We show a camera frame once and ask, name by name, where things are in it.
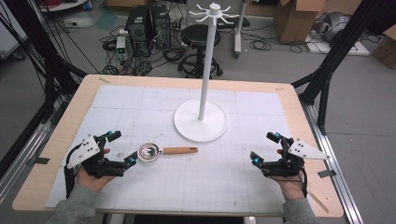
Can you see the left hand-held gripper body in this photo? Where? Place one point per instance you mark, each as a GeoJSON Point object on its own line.
{"type": "Point", "coordinates": [88, 149]}

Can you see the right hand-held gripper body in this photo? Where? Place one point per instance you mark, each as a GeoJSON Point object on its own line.
{"type": "Point", "coordinates": [292, 158]}

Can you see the white hook stand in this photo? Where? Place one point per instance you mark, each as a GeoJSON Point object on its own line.
{"type": "Point", "coordinates": [204, 93]}

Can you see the person's right hand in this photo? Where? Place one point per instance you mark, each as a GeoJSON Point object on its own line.
{"type": "Point", "coordinates": [291, 188]}

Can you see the person's left hand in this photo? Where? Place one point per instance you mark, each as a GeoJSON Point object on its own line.
{"type": "Point", "coordinates": [93, 183]}

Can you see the black tape strip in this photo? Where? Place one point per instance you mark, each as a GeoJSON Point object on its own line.
{"type": "Point", "coordinates": [327, 173]}
{"type": "Point", "coordinates": [42, 160]}

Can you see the small white device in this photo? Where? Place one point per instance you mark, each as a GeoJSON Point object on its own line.
{"type": "Point", "coordinates": [120, 43]}

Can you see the black computer tower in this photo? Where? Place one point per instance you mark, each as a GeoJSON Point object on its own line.
{"type": "Point", "coordinates": [138, 25]}
{"type": "Point", "coordinates": [162, 25]}

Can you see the open cardboard box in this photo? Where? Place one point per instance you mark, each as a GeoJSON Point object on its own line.
{"type": "Point", "coordinates": [295, 21]}

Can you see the white flat board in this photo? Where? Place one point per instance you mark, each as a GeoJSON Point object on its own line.
{"type": "Point", "coordinates": [358, 49]}

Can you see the black office chair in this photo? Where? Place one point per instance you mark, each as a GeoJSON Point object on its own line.
{"type": "Point", "coordinates": [199, 35]}

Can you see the grey rounded appliance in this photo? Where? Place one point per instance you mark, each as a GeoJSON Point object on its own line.
{"type": "Point", "coordinates": [334, 25]}

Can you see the aluminium rail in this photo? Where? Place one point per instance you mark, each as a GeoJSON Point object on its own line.
{"type": "Point", "coordinates": [21, 158]}
{"type": "Point", "coordinates": [336, 174]}

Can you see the black metal frame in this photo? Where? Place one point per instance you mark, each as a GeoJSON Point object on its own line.
{"type": "Point", "coordinates": [46, 62]}
{"type": "Point", "coordinates": [330, 62]}

